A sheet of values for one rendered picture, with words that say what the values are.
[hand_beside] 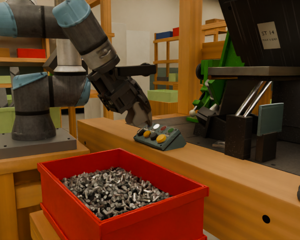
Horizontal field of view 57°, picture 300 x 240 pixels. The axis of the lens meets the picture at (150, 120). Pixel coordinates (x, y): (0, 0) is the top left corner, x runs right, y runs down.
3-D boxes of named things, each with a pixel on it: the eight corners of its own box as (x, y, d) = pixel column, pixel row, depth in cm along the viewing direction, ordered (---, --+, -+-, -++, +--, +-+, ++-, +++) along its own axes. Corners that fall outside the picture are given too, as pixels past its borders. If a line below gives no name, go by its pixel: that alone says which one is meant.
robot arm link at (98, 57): (99, 39, 68) (115, 35, 62) (109, 55, 70) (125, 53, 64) (75, 56, 65) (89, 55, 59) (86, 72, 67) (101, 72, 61)
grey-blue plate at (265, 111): (260, 163, 67) (264, 105, 65) (253, 161, 69) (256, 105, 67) (281, 156, 73) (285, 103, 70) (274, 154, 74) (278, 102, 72)
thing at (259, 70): (268, 82, 54) (269, 66, 54) (207, 79, 67) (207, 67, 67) (349, 78, 76) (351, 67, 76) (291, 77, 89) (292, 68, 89)
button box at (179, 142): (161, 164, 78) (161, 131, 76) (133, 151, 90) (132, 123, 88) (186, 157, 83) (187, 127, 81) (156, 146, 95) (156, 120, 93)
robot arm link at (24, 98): (15, 108, 104) (13, 71, 102) (54, 106, 109) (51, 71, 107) (12, 112, 93) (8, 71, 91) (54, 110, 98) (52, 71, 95)
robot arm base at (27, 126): (9, 142, 93) (6, 113, 91) (14, 133, 107) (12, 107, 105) (56, 138, 98) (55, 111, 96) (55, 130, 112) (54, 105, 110)
